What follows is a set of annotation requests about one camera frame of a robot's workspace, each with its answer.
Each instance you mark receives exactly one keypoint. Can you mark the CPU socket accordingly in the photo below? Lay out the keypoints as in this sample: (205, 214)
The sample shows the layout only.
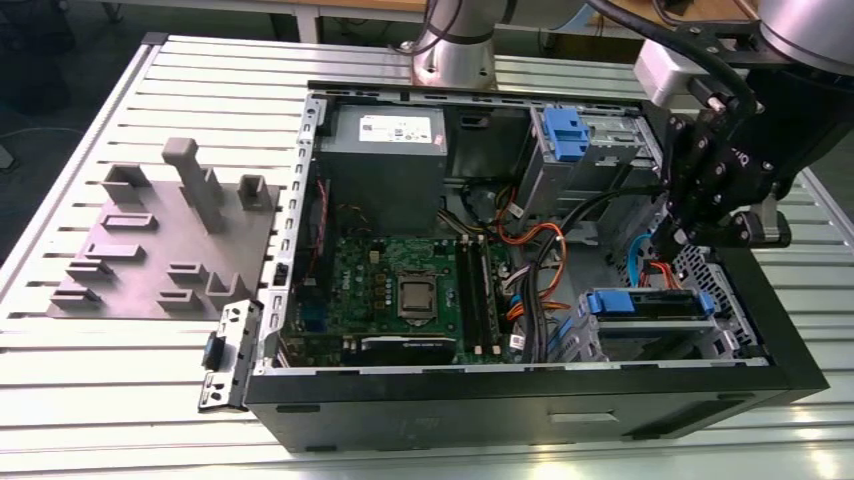
(420, 318)

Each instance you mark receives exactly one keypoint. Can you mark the black RAM slot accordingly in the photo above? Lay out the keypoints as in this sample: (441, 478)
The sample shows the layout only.
(489, 300)
(469, 295)

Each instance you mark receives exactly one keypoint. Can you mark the metal expansion slot bracket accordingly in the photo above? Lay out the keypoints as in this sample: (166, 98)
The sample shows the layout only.
(237, 320)

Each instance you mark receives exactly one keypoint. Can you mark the silver CPU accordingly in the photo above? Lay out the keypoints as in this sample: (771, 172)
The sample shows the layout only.
(417, 296)

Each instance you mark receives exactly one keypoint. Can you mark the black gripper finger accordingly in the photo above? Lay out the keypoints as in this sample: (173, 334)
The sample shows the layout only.
(695, 175)
(724, 232)

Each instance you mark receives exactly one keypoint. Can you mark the black open PC case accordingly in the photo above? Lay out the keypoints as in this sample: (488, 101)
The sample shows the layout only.
(468, 410)

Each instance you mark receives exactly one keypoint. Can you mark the metal disk bay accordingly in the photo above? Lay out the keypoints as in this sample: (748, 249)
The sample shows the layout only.
(657, 325)

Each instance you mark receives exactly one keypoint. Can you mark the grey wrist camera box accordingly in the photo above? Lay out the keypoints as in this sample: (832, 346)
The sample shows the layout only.
(668, 75)

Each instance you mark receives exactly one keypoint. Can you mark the hard disk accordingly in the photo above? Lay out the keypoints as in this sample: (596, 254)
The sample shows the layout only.
(611, 302)

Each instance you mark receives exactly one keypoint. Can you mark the metal optical drive cage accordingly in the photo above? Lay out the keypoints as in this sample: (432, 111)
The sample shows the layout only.
(601, 165)

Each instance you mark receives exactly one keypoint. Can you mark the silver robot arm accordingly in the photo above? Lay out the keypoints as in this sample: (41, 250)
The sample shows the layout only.
(461, 55)

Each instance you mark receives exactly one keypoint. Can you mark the wooden desk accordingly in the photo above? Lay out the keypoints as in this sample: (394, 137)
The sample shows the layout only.
(715, 10)

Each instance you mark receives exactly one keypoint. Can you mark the black graphics card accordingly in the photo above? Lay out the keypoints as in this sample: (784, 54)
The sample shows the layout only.
(401, 350)

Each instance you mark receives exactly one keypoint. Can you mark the grey power supply unit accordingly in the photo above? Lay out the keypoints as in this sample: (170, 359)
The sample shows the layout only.
(381, 190)

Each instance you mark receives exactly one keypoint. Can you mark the grey parts rack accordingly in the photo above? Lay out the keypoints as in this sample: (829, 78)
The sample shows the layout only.
(167, 250)

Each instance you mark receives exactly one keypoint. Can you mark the green motherboard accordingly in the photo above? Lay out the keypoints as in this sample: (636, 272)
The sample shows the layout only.
(361, 265)

